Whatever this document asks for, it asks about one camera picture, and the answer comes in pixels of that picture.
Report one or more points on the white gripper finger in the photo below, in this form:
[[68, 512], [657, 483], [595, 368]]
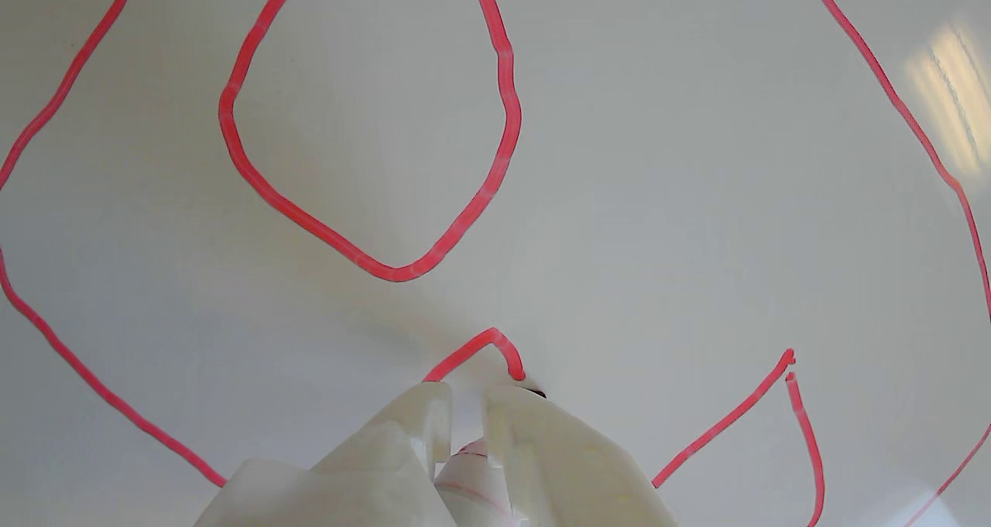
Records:
[[410, 434], [573, 473]]

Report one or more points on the red whiteboard marker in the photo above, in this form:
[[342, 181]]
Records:
[[472, 496]]

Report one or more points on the white whiteboard with metal frame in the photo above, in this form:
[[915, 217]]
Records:
[[658, 202]]

